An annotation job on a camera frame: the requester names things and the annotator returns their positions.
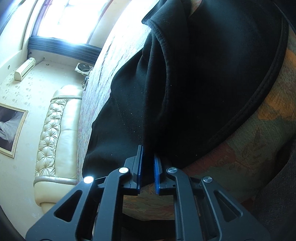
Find cream tufted leather headboard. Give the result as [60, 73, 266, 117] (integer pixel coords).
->
[33, 85, 82, 213]

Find white box fan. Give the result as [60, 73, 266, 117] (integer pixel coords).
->
[75, 63, 93, 76]

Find black pants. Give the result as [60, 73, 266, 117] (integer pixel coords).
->
[82, 1, 288, 184]

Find floral bedspread bed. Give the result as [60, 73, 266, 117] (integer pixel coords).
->
[78, 1, 295, 220]

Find white wall air conditioner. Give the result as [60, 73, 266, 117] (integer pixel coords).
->
[14, 57, 36, 81]

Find framed wall picture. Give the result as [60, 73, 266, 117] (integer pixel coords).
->
[1, 103, 28, 158]

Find left blue curtain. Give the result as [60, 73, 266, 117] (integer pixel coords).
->
[28, 36, 102, 64]

